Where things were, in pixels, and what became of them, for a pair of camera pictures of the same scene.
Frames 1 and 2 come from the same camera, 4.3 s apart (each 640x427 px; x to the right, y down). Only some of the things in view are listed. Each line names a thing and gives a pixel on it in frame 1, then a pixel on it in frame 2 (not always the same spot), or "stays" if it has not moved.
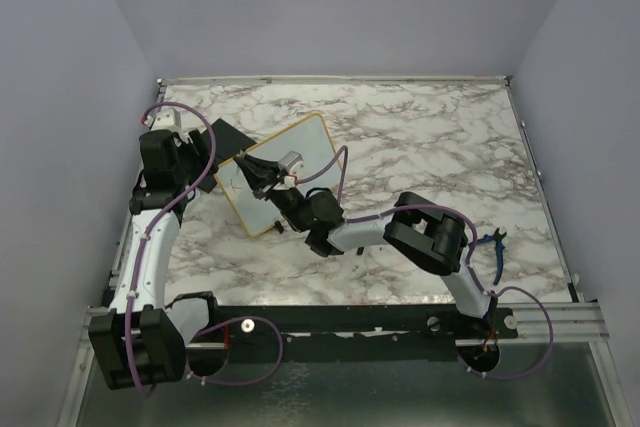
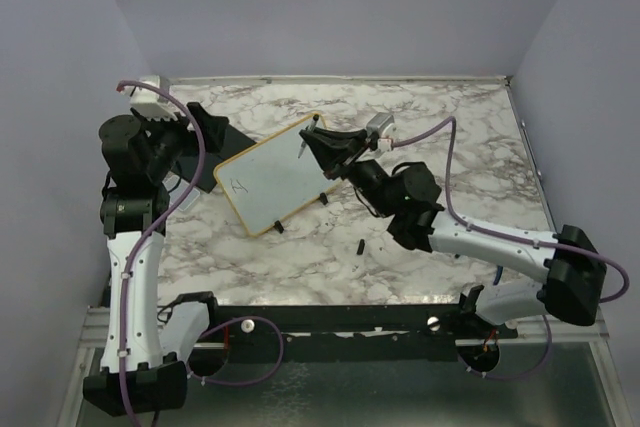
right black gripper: (259, 175) to (331, 149)
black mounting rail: (350, 333) stays
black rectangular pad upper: (228, 141) stays
